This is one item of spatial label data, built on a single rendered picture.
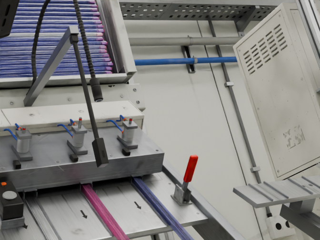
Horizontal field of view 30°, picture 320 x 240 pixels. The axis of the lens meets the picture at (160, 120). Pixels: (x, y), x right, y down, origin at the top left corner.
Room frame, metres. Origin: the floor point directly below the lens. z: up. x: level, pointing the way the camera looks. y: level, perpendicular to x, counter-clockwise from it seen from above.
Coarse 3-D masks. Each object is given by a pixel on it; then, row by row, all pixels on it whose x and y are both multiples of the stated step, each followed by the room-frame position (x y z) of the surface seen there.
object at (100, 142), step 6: (96, 138) 0.93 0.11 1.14; (102, 138) 0.94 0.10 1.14; (96, 144) 0.93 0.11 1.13; (102, 144) 0.93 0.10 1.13; (96, 150) 0.94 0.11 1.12; (102, 150) 0.93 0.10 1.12; (96, 156) 0.94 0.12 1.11; (102, 156) 0.93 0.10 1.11; (96, 162) 0.95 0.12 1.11; (102, 162) 0.93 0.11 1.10; (108, 162) 0.94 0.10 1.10
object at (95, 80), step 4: (92, 80) 1.05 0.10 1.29; (96, 80) 1.05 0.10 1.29; (92, 84) 1.05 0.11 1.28; (96, 84) 1.05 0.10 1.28; (92, 88) 1.05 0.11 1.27; (96, 88) 1.05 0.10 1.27; (100, 88) 1.06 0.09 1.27; (92, 92) 1.06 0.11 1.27; (96, 92) 1.05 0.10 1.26; (100, 92) 1.06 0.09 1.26; (96, 96) 1.05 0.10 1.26; (100, 96) 1.05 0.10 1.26; (96, 100) 1.06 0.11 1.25; (100, 100) 1.06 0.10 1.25
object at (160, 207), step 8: (136, 184) 1.17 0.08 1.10; (144, 184) 1.17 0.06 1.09; (144, 192) 1.15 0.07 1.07; (152, 192) 1.15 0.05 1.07; (152, 200) 1.13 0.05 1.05; (160, 208) 1.11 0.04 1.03; (168, 216) 1.10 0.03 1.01; (176, 224) 1.08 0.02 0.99; (176, 232) 1.08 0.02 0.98; (184, 232) 1.07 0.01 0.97
